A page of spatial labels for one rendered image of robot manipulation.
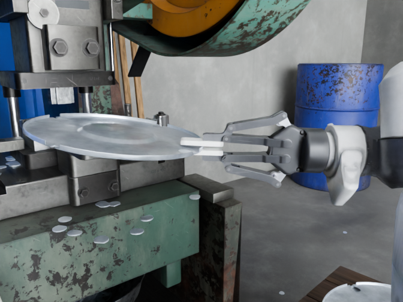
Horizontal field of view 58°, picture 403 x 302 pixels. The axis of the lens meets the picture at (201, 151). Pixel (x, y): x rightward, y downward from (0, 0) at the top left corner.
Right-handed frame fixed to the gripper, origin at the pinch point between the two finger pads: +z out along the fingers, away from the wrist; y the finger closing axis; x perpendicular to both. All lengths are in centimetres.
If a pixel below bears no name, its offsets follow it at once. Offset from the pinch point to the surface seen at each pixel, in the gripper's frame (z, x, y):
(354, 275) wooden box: -43, -28, -40
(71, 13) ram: 25.5, -14.4, 21.8
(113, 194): 16.9, -8.6, -12.2
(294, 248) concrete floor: -49, -107, -74
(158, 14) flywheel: 13, -50, 27
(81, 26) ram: 23.1, -12.5, 19.4
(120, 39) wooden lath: 41, -134, 24
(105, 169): 18.1, -7.8, -6.9
